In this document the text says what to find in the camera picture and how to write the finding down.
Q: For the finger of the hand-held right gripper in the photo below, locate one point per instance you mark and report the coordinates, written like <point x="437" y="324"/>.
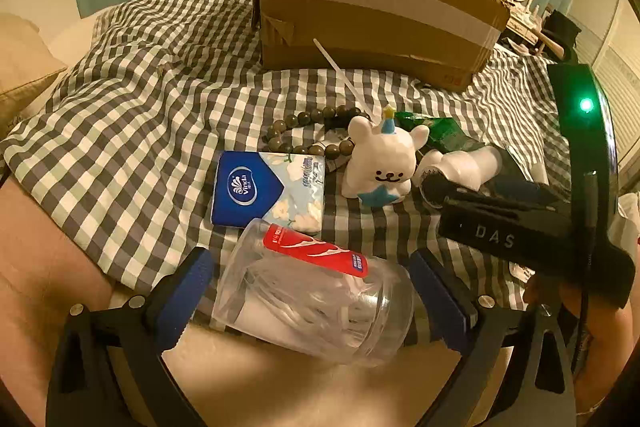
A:
<point x="520" y="188"/>

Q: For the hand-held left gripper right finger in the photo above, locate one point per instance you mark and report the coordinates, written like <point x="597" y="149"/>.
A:
<point x="440" y="302"/>

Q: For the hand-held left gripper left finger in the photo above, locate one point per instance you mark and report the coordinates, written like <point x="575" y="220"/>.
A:
<point x="187" y="297"/>

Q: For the white plastic bottle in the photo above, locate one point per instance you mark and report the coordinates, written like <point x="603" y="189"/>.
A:
<point x="465" y="164"/>

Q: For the clear plastic jar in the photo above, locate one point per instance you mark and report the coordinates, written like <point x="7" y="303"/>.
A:
<point x="310" y="302"/>

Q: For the brown cardboard box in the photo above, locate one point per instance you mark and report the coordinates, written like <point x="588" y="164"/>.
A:
<point x="375" y="22"/>

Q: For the person's right forearm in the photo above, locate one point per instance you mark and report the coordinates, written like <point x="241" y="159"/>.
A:
<point x="612" y="347"/>

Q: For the green packet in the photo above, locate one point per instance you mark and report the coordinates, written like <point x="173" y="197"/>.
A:
<point x="442" y="132"/>

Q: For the blue tissue pack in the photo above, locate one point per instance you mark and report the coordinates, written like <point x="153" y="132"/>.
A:
<point x="260" y="192"/>

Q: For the white bear figurine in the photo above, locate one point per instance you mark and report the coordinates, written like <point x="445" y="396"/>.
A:
<point x="385" y="162"/>

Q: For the pink blanket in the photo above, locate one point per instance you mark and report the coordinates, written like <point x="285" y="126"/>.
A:
<point x="50" y="282"/>

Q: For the white vanity table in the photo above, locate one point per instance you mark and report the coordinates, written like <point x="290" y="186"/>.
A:
<point x="525" y="29"/>

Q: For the chair with dark clothes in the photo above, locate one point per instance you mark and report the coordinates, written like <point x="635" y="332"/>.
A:
<point x="560" y="32"/>

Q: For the white louvered wardrobe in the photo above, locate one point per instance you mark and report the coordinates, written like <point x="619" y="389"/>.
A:
<point x="615" y="57"/>

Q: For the grey checkered cloth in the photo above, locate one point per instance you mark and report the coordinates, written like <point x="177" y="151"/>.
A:
<point x="150" y="132"/>

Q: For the white plastic straw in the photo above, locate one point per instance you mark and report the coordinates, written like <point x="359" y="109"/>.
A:
<point x="342" y="74"/>

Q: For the beige pillow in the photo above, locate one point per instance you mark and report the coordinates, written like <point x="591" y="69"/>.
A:
<point x="25" y="72"/>

